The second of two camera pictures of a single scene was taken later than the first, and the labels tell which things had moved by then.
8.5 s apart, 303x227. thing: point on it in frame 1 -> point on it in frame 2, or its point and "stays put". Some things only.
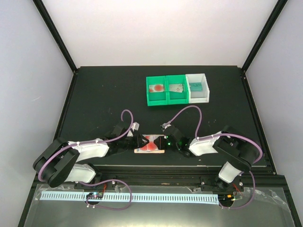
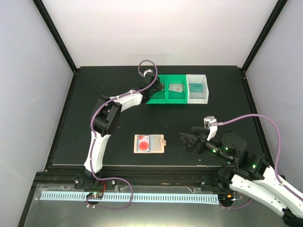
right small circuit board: [223, 198] stays put
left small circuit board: [95, 196] stays put
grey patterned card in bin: [176, 88] stays put
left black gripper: [137, 144] -> [158, 87]
